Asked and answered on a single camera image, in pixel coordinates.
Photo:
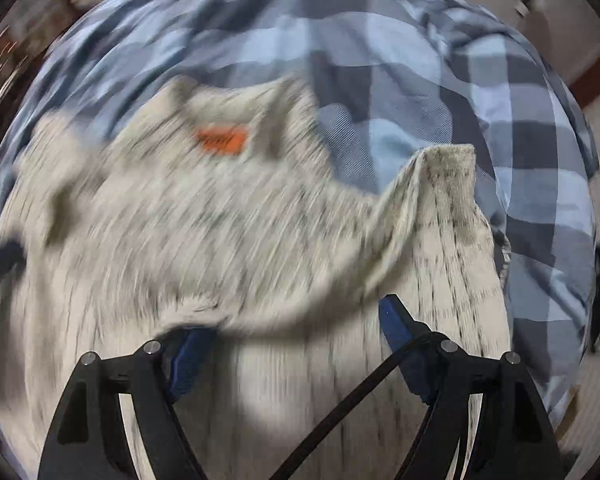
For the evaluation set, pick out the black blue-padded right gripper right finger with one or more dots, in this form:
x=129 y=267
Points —
x=484 y=419

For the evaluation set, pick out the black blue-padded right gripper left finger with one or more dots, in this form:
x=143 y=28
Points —
x=87 y=439

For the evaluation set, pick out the cream plaid tweed jacket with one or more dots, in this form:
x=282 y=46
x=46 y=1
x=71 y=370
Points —
x=220 y=208

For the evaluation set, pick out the dark wooden dresser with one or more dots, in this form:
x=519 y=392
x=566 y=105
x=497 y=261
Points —
x=15 y=68

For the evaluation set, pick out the blue checkered duvet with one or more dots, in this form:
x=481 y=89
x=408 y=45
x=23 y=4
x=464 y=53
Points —
x=389 y=78

